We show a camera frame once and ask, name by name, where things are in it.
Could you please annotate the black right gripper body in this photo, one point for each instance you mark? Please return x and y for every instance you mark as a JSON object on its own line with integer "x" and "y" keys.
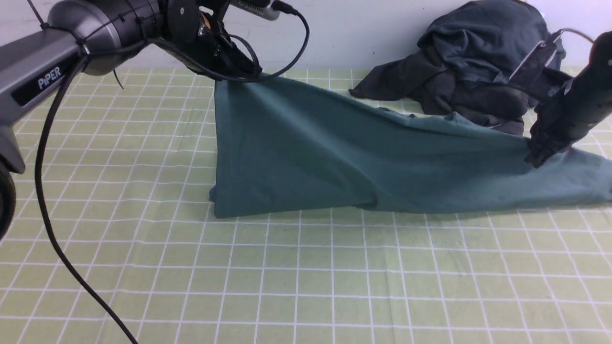
{"x": 561, "y": 123}

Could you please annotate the green long-sleeved shirt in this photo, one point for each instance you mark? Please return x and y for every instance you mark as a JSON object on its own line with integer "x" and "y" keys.
{"x": 283, "y": 145}

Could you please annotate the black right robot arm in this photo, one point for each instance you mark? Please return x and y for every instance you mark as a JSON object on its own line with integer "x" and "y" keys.
{"x": 593, "y": 82}

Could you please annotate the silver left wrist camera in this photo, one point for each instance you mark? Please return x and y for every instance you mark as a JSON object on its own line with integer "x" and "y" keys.
{"x": 260, "y": 8}

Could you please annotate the dark brown crumpled garment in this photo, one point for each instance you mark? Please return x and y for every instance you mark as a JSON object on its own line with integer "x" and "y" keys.
{"x": 423, "y": 77}

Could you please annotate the dark grey crumpled garment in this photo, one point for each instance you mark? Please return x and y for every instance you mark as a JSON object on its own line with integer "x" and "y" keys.
{"x": 484, "y": 41}

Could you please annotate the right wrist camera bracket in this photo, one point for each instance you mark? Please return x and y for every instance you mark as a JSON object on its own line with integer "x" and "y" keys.
{"x": 534, "y": 76}

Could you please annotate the green checkered tablecloth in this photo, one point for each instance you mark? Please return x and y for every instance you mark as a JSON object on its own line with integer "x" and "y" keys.
{"x": 126, "y": 177}

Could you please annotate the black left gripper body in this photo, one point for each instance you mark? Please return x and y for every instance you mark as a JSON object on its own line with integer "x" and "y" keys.
{"x": 199, "y": 41}

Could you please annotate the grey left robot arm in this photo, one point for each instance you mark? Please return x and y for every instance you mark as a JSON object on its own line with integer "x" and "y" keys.
{"x": 95, "y": 37}

